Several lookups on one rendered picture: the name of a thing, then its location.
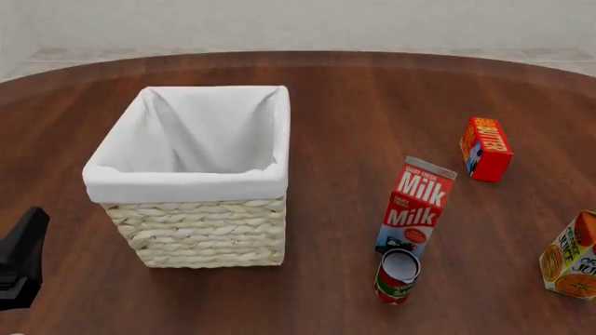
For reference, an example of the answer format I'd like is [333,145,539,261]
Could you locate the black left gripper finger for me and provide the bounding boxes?
[0,206,51,277]

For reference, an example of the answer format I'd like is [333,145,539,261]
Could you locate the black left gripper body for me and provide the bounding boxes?
[0,266,42,312]

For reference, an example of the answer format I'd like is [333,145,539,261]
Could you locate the white-lined wicker basket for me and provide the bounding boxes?
[82,84,291,270]

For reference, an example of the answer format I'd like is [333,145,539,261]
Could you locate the orange juice carton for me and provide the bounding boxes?
[538,209,596,302]

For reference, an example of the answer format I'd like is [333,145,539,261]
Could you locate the red soup tin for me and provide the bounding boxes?
[373,248,422,305]

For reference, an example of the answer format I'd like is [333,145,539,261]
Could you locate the red milk carton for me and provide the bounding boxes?
[374,154,459,260]

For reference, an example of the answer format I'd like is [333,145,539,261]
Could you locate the red butter box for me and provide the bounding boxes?
[458,116,515,182]

